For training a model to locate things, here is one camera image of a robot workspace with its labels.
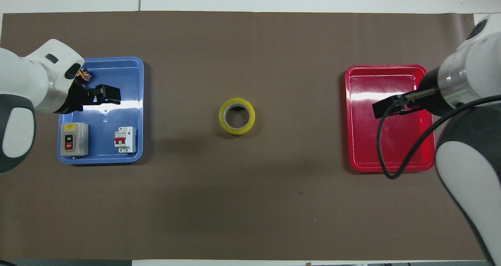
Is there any black cable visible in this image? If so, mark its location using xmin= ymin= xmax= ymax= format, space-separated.
xmin=376 ymin=95 xmax=501 ymax=180

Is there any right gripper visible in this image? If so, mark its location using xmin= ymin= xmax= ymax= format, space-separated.
xmin=405 ymin=68 xmax=451 ymax=117

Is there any white circuit breaker red lever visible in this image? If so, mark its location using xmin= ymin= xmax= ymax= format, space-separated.
xmin=114 ymin=126 xmax=137 ymax=154

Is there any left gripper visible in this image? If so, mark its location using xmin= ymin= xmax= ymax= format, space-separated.
xmin=54 ymin=79 xmax=95 ymax=115

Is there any blue plastic tray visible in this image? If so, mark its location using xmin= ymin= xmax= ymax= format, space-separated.
xmin=57 ymin=56 xmax=144 ymax=165

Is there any grey on-off switch box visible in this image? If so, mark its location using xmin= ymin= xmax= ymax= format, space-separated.
xmin=60 ymin=122 xmax=89 ymax=157

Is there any yellow tape roll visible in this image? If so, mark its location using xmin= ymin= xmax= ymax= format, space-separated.
xmin=218 ymin=97 xmax=256 ymax=136

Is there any red plastic tray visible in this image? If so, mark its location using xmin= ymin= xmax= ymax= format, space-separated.
xmin=344 ymin=65 xmax=436 ymax=173

